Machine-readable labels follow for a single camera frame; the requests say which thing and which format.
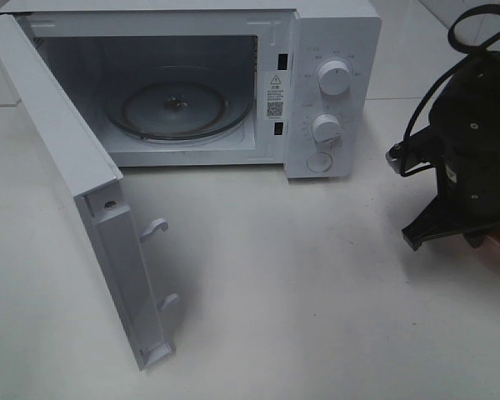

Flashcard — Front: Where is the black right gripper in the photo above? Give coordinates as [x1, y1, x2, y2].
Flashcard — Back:
[402, 122, 500, 251]

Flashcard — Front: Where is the round white door button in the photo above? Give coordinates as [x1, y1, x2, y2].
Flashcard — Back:
[307, 152, 333, 173]

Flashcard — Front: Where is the white microwave door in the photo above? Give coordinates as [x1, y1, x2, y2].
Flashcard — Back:
[0, 14, 178, 370]

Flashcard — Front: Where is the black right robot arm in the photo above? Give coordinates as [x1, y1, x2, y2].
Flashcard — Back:
[387, 52, 500, 250]

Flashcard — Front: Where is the lower white microwave knob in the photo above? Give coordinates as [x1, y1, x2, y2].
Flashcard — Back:
[312, 114, 342, 143]

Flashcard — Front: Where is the white microwave knob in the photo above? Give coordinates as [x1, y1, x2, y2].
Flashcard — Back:
[317, 59, 352, 96]
[312, 114, 342, 143]

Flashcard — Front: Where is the upper white microwave knob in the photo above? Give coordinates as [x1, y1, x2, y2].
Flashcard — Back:
[317, 59, 352, 96]

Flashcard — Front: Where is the white microwave oven body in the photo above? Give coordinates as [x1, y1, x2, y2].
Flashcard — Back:
[0, 1, 382, 178]

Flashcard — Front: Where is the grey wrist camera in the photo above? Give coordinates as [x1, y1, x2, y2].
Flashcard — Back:
[385, 143, 403, 175]

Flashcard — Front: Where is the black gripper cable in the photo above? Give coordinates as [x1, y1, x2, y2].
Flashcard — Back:
[399, 0, 500, 178]

